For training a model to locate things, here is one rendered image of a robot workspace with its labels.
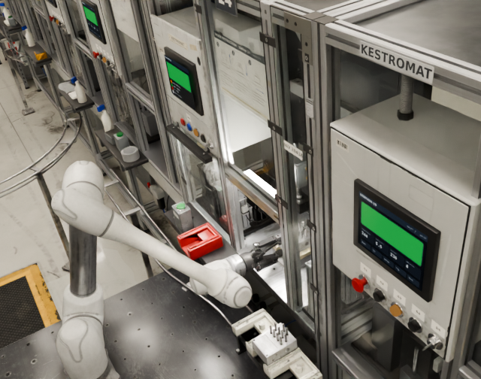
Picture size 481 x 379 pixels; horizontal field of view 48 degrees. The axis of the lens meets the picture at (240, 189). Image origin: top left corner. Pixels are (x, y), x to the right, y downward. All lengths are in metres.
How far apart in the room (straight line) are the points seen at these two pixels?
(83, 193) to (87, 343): 0.60
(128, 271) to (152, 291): 1.20
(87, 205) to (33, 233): 2.62
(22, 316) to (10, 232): 0.97
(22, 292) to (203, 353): 1.89
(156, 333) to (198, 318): 0.18
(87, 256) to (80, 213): 0.35
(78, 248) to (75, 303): 0.26
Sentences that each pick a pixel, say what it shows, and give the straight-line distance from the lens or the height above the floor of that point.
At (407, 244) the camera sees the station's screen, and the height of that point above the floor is 1.63.
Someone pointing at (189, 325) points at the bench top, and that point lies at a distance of 2.37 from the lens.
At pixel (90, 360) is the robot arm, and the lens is 2.16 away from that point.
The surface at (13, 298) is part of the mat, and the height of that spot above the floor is 0.01.
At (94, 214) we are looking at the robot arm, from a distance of 1.79.
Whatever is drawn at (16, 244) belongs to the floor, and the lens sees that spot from 4.34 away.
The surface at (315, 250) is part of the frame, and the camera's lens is 1.68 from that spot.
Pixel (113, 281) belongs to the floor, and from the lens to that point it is 3.70.
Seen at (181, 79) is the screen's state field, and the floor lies 1.65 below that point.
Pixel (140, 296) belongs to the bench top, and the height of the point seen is 0.68.
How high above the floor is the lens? 2.44
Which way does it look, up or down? 35 degrees down
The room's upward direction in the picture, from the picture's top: 8 degrees counter-clockwise
